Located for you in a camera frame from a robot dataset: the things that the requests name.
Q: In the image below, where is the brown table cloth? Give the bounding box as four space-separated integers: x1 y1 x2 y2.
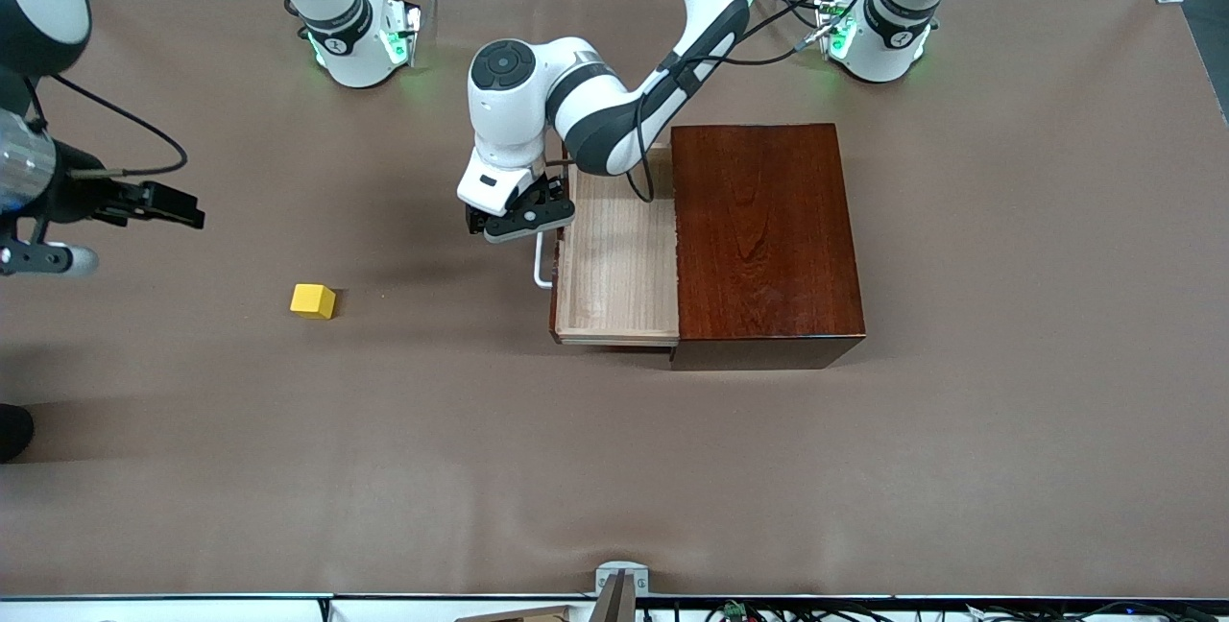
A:
0 0 1229 599

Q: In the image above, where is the yellow block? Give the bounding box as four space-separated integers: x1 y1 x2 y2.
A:
291 283 337 321

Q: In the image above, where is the grey metal camera bracket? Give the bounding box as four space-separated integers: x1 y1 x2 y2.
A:
588 560 650 622

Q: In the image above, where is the dark wooden cabinet box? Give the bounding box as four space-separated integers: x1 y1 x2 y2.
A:
669 123 867 371

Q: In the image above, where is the black left arm base cable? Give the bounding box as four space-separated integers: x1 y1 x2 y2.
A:
763 0 838 52

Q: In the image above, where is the brown cardboard piece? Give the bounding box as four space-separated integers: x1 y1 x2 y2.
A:
456 605 579 622

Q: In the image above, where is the black round object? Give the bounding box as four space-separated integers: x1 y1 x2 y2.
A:
0 404 36 465

